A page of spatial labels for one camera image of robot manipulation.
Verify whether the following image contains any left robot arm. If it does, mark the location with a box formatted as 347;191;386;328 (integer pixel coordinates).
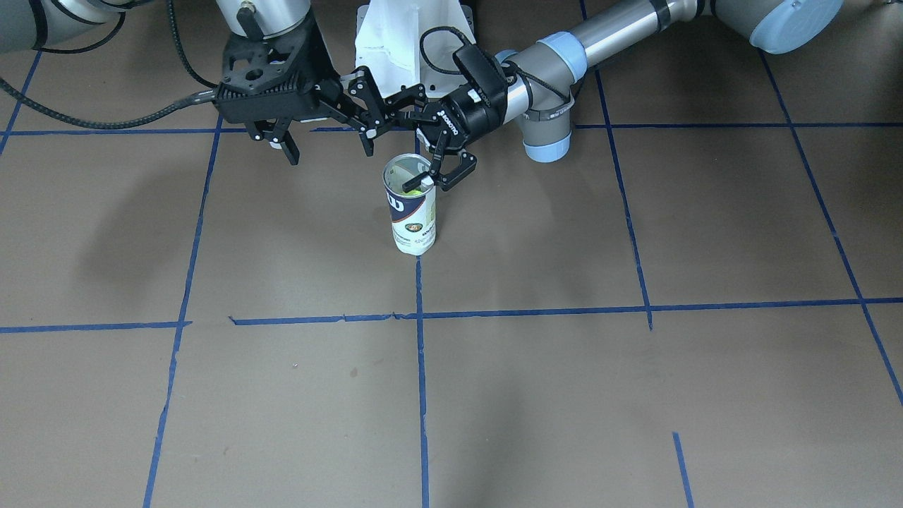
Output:
388;1;842;194

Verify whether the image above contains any black camera cable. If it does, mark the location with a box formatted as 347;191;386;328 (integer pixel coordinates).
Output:
419;25;576;114

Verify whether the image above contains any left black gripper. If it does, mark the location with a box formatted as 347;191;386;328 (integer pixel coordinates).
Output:
381;85;510;195

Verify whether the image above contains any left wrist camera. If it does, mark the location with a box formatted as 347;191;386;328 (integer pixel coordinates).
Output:
452;43;509;107

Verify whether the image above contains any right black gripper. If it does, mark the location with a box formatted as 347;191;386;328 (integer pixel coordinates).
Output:
212;66;388;165

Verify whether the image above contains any white mounting post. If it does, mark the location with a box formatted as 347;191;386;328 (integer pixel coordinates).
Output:
355;1;476;99

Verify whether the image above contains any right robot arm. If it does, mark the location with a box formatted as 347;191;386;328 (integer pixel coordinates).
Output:
2;1;390;164

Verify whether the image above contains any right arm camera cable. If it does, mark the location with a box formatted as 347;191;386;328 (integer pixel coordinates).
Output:
0;0;223;131

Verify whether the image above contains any clear tennis ball can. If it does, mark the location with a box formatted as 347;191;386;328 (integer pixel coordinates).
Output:
383;153;437;256

